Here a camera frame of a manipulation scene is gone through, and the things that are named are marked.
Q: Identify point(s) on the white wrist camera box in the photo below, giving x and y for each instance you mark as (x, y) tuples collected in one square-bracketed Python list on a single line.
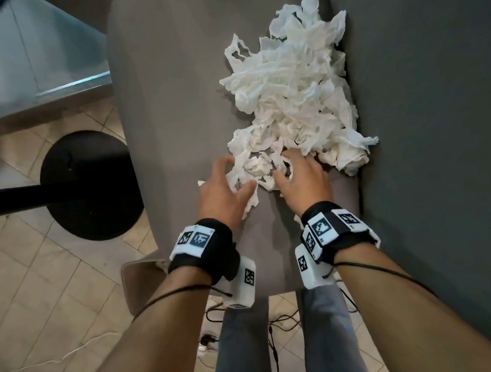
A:
[(311, 270), (244, 284)]

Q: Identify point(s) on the person's right hand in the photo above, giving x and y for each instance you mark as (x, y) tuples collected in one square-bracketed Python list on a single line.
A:
[(306, 182)]

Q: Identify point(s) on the pile of white tissue shreds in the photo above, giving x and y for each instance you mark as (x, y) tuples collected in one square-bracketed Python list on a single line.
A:
[(293, 85)]

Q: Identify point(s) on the person's left forearm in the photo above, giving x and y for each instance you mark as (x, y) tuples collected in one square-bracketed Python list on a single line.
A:
[(164, 329)]

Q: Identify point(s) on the person's right leg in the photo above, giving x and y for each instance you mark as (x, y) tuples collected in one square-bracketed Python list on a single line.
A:
[(328, 339)]

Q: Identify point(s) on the white power strip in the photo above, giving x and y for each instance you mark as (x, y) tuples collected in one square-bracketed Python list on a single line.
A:
[(207, 345)]

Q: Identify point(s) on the black pedestal table base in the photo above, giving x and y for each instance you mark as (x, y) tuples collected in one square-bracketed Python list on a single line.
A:
[(92, 194)]

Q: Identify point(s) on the small grey waste bin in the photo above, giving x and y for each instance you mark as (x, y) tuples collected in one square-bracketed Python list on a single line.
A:
[(139, 284)]

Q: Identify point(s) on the shiny metal plinth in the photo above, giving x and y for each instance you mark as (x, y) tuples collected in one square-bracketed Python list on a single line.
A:
[(41, 56)]

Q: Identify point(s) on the person's right forearm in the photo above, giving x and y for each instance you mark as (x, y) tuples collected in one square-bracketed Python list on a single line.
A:
[(405, 326)]

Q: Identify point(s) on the person's left hand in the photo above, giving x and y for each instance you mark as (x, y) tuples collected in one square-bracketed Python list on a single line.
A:
[(221, 203)]

